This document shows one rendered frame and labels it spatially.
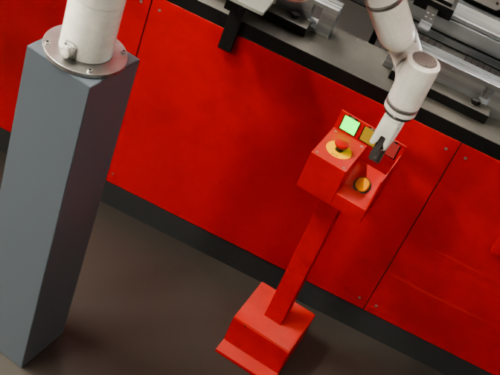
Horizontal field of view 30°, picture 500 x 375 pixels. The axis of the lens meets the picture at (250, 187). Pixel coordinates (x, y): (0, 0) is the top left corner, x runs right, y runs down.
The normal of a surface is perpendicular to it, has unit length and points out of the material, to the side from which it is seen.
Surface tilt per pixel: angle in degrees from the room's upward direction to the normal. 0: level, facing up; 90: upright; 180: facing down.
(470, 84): 90
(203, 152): 90
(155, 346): 0
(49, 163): 90
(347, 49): 0
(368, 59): 0
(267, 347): 90
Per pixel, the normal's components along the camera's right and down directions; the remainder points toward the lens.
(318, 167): -0.45, 0.47
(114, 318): 0.30, -0.72
